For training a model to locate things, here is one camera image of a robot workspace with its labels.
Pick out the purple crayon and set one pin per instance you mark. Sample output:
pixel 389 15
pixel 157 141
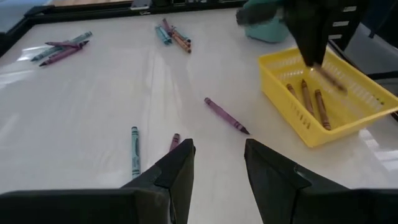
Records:
pixel 227 115
pixel 167 25
pixel 174 142
pixel 63 44
pixel 63 53

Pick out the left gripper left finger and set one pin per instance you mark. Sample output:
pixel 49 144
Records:
pixel 174 180

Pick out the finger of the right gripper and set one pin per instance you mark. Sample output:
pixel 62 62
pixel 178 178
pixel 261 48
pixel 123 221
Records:
pixel 320 34
pixel 303 34

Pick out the yellow plastic basket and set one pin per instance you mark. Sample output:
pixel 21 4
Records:
pixel 273 81

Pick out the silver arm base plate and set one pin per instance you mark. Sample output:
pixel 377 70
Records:
pixel 140 3

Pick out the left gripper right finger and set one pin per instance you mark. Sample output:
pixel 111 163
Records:
pixel 270 183

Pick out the black drawer cabinet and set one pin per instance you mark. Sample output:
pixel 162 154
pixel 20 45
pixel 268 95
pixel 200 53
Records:
pixel 354 28

